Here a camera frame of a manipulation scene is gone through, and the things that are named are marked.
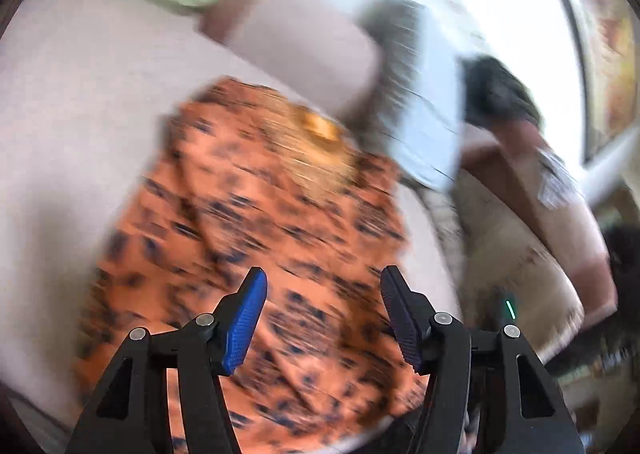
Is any light blue pillow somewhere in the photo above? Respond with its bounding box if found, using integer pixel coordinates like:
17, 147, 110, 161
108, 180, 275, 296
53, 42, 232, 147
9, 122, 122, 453
354, 0, 463, 192

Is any pink quilted bed cover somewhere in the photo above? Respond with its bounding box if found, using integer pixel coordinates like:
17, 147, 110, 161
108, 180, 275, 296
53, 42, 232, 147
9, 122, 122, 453
1, 0, 444, 427

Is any orange black floral garment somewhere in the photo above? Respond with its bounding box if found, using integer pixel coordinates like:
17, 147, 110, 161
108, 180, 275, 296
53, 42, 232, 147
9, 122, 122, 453
75, 77, 425, 453

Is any beige striped pillow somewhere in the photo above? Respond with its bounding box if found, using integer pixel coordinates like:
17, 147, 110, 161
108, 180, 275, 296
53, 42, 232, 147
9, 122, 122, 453
419, 171, 585, 363

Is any pink bolster pillow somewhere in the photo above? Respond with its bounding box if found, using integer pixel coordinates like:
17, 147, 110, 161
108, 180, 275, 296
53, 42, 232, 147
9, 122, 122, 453
200, 0, 382, 123

